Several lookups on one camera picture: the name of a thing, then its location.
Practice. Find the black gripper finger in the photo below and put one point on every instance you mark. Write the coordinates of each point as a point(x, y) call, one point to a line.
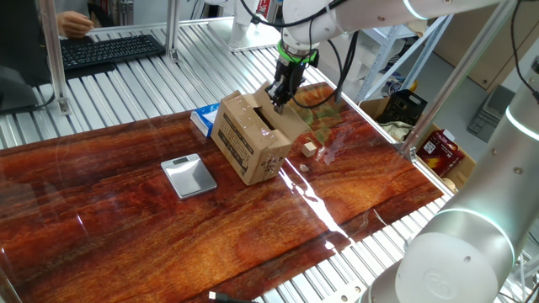
point(273, 99)
point(284, 104)

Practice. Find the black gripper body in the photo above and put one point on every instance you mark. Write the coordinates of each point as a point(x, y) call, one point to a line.
point(288, 80)

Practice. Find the brown cardboard box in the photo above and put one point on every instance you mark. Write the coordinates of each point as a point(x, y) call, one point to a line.
point(248, 143)

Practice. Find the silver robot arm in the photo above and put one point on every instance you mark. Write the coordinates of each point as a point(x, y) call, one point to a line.
point(463, 252)

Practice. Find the cardboard storage box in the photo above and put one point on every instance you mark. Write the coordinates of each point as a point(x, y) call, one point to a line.
point(372, 107)

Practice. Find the red product box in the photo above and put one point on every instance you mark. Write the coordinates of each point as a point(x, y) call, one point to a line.
point(440, 153)

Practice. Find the person's bare hand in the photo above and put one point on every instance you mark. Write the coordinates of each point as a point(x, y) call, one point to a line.
point(73, 24)

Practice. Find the small wooden cube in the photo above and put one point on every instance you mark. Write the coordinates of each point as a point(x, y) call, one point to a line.
point(308, 149)

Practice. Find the small beige chip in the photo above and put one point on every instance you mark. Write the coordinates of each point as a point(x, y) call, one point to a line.
point(304, 167)

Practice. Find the white foam block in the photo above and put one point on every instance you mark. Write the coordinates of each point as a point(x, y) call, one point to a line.
point(360, 71)

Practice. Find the blue tissue pack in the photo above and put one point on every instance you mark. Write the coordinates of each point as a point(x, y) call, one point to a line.
point(204, 120)

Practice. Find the red white label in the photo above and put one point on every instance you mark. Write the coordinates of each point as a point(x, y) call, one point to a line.
point(263, 7)

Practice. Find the white metal shelf rack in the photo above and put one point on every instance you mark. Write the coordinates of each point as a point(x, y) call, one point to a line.
point(377, 63)

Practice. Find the silver digital scale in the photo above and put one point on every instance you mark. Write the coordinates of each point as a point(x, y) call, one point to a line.
point(189, 177)

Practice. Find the black plastic crate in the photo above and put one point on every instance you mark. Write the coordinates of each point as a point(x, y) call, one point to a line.
point(400, 107)

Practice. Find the olive cloth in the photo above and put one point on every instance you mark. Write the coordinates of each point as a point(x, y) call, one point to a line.
point(398, 129)

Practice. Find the black keyboard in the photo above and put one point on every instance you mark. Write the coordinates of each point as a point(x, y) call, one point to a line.
point(109, 50)

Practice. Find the wood grain table mat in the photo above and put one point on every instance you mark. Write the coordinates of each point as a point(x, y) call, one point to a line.
point(168, 235)

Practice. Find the dark chair backrest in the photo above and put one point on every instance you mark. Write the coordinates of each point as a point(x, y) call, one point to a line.
point(99, 14)

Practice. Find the grey plastic case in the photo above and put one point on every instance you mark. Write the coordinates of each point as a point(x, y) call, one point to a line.
point(490, 113)

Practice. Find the wooden cabinet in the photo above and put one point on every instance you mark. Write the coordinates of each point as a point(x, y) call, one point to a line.
point(499, 63)

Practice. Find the black monitor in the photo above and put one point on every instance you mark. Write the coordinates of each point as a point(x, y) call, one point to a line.
point(21, 42)

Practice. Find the aluminium frame post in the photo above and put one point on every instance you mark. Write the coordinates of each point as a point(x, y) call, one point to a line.
point(463, 67)
point(172, 29)
point(52, 54)

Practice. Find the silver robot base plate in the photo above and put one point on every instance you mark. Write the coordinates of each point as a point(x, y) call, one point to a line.
point(345, 294)

